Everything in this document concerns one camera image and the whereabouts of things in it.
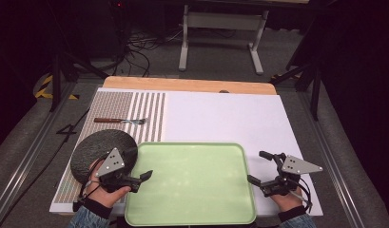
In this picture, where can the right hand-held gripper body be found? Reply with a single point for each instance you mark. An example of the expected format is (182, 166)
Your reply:
(295, 166)

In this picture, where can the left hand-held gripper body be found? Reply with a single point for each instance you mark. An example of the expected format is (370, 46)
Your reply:
(112, 164)

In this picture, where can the dark round plate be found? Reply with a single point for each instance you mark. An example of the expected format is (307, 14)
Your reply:
(90, 152)

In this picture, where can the light green tray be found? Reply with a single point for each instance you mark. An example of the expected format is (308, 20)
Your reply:
(192, 183)

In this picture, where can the person's left hand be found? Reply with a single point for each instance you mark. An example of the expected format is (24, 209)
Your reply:
(105, 196)

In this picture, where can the person's right hand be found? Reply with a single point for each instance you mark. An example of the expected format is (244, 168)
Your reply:
(287, 202)

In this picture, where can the woven striped placemat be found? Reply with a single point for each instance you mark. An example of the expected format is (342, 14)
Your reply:
(112, 107)

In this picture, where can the white foam board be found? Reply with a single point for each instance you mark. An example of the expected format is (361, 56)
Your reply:
(227, 120)

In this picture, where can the black tape floor mark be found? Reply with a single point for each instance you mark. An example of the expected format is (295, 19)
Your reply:
(67, 131)

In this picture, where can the black tripod stand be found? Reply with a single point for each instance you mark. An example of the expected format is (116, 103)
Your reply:
(312, 82)
(60, 76)

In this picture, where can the yellow black hazard tape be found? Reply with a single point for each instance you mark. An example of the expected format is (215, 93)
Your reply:
(44, 88)

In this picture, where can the white metal stand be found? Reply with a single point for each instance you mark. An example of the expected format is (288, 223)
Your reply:
(223, 20)

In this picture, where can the aluminium floor rail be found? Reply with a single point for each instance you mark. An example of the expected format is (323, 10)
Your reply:
(27, 152)
(331, 158)

